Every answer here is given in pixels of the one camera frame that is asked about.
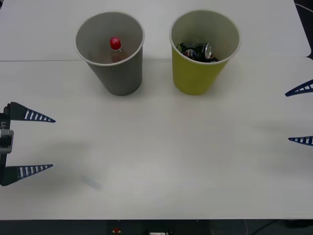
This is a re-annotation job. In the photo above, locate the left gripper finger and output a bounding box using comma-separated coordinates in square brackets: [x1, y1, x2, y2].
[1, 164, 54, 187]
[9, 101, 56, 123]

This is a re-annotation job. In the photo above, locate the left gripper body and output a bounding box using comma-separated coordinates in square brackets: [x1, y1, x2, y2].
[0, 103, 12, 186]

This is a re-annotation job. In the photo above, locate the yellow-green plastic waste bin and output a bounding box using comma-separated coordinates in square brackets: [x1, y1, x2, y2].
[169, 9, 242, 95]

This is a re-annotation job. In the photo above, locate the grey plastic waste bin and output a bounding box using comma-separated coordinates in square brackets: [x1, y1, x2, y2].
[74, 11, 145, 96]

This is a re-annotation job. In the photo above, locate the black can with silver top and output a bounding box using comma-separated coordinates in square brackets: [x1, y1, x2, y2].
[176, 42, 214, 61]

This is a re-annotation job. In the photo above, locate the plastic bottle with red cap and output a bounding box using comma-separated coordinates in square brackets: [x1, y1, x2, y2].
[109, 36, 130, 63]

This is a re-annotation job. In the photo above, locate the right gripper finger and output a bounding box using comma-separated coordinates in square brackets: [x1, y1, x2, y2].
[285, 78, 313, 97]
[288, 135, 313, 147]

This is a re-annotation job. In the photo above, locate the black can with blue-red print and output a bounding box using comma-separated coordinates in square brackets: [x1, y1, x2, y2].
[193, 55, 220, 64]

